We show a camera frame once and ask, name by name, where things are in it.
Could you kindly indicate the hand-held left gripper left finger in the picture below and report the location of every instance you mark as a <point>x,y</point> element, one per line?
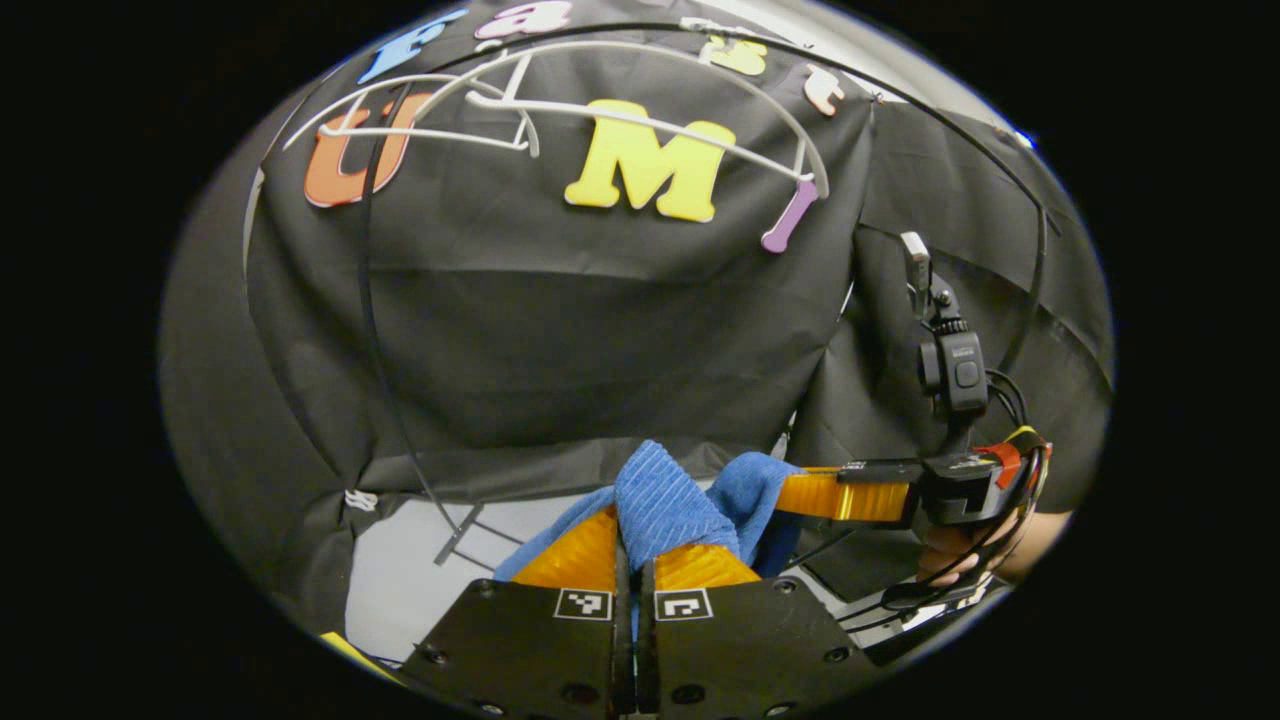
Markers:
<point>622,640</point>

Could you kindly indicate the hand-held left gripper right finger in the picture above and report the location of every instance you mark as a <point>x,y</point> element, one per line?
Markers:
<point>648,650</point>

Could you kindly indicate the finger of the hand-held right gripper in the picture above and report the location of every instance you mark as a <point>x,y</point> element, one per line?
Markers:
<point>840,497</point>

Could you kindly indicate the blue shirt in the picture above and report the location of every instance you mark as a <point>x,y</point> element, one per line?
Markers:
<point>660,500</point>

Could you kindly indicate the black clothes rack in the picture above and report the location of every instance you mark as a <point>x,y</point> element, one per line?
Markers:
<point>362,280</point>

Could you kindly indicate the yellow flat object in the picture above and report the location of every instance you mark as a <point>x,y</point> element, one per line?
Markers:
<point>350,652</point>

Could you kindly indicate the black backdrop cloth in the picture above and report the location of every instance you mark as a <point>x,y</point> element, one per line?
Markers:
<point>560,320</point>

